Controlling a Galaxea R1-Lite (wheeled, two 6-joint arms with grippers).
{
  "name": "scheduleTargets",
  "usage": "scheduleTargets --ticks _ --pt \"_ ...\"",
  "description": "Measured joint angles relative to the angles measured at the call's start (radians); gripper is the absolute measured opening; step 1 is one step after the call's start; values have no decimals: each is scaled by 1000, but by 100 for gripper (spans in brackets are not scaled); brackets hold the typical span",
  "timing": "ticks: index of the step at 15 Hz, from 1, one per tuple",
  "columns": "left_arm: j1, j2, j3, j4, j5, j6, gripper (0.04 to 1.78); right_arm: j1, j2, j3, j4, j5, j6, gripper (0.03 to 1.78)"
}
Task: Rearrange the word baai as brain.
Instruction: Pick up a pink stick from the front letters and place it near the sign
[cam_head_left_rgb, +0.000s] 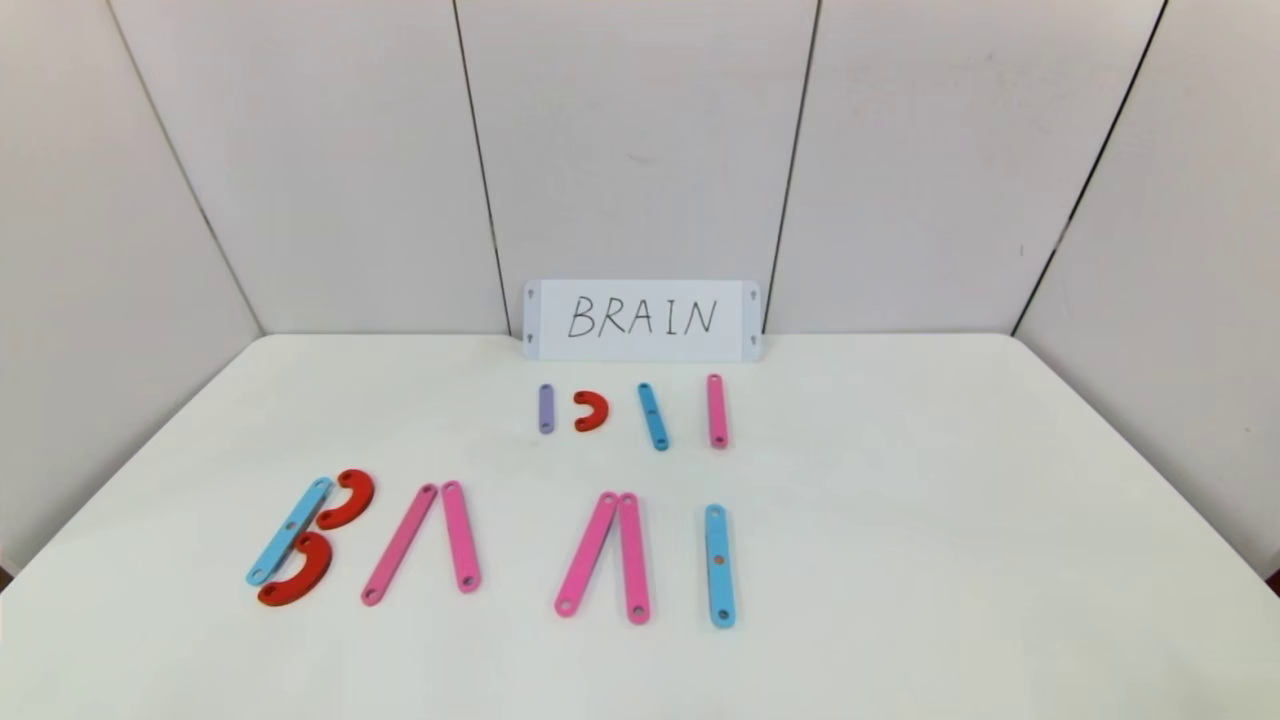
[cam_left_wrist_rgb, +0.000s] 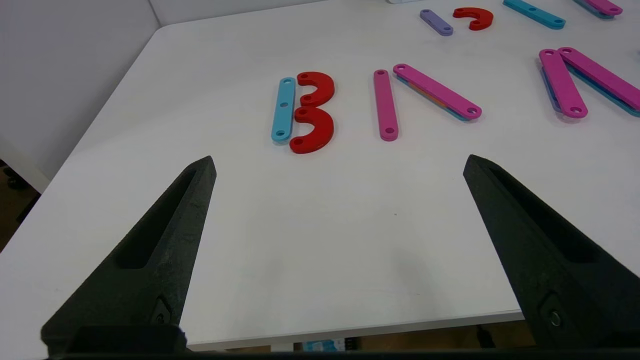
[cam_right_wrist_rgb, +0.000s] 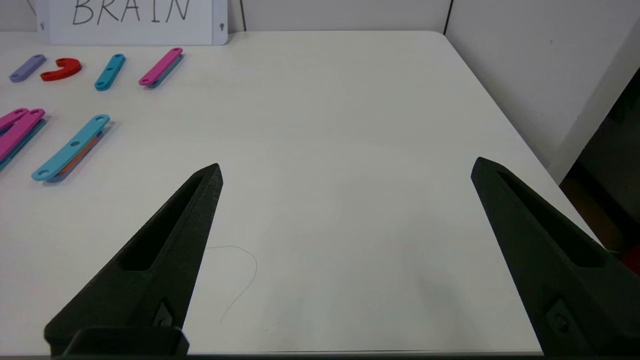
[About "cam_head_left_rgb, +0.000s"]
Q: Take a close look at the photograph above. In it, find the short blue bar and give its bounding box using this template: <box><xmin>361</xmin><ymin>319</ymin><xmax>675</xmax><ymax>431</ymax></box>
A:
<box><xmin>637</xmin><ymin>382</ymin><xmax>671</xmax><ymax>452</ymax></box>

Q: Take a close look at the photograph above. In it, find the long pink bar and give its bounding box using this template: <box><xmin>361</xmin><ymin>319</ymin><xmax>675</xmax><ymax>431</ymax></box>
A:
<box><xmin>617</xmin><ymin>493</ymin><xmax>652</xmax><ymax>626</ymax></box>
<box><xmin>554</xmin><ymin>491</ymin><xmax>620</xmax><ymax>618</ymax></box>
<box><xmin>441</xmin><ymin>481</ymin><xmax>482</xmax><ymax>594</ymax></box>
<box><xmin>361</xmin><ymin>484</ymin><xmax>439</xmax><ymax>607</ymax></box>

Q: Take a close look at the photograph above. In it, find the white BRAIN sign card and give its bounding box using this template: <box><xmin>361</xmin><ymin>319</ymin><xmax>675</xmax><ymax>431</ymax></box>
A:
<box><xmin>523</xmin><ymin>280</ymin><xmax>763</xmax><ymax>363</ymax></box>

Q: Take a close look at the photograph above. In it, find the long blue bar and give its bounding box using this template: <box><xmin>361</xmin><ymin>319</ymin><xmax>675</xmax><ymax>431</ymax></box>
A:
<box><xmin>245</xmin><ymin>477</ymin><xmax>334</xmax><ymax>587</ymax></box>
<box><xmin>704</xmin><ymin>504</ymin><xmax>738</xmax><ymax>629</ymax></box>

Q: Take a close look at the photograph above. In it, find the large red arc piece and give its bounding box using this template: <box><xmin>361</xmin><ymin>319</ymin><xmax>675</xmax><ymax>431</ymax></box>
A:
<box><xmin>257</xmin><ymin>531</ymin><xmax>333</xmax><ymax>608</ymax></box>
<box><xmin>316</xmin><ymin>469</ymin><xmax>376</xmax><ymax>531</ymax></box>

